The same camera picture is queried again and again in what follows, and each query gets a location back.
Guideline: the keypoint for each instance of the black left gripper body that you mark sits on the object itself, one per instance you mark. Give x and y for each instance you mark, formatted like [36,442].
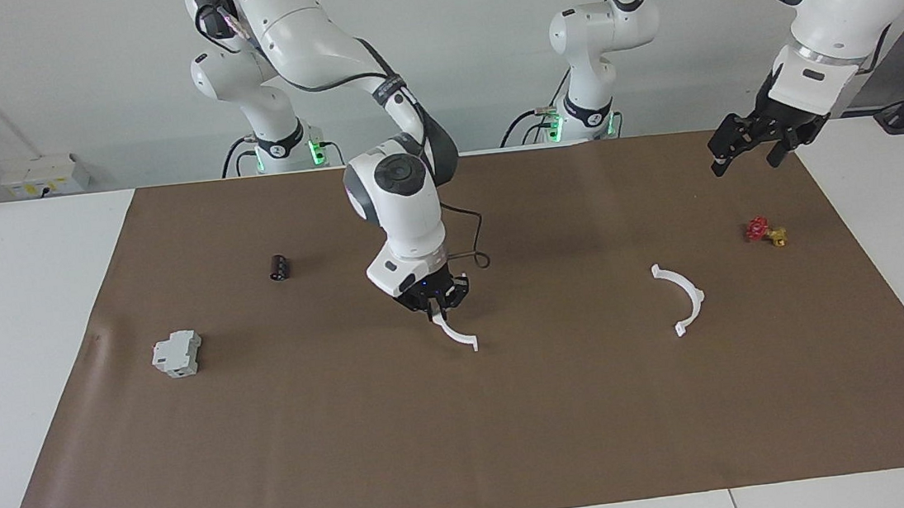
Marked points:
[779,119]

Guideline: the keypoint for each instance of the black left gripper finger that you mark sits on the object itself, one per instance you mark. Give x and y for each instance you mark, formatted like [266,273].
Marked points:
[731,137]
[783,147]

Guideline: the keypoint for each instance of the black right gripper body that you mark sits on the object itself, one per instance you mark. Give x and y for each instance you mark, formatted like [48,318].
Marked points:
[431,293]

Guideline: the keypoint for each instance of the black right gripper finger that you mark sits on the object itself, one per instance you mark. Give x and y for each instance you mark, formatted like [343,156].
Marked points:
[451,305]
[434,314]

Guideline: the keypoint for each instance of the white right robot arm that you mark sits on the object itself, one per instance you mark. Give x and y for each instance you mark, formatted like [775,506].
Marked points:
[405,200]

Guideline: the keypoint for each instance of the brown paper mat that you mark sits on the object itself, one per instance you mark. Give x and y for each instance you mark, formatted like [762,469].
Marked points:
[469,435]

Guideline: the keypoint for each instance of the black cylindrical capacitor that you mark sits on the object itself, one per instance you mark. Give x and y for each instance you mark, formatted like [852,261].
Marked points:
[279,268]

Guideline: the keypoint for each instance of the white circuit breaker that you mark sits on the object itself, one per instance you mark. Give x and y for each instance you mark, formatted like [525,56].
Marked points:
[176,355]

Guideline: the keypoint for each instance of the white wall socket box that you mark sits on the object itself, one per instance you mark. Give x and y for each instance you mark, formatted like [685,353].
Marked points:
[42,173]

